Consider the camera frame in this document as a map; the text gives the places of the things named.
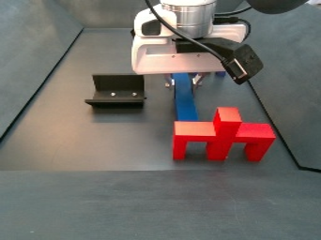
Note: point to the black angle bracket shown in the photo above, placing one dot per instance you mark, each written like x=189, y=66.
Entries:
x=118, y=91

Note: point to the blue block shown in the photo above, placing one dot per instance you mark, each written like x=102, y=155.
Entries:
x=183, y=99

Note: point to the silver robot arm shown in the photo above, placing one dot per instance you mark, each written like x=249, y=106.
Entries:
x=186, y=44

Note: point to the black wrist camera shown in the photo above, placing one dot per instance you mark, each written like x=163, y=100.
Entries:
x=238, y=58

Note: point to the purple block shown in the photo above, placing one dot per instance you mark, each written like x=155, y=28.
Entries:
x=221, y=74

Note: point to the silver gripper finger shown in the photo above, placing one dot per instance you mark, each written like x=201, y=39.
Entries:
x=169, y=81
x=198, y=78

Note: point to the red block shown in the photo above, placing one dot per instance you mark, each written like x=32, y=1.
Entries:
x=219, y=134

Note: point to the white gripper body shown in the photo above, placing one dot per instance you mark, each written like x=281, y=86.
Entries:
x=154, y=53

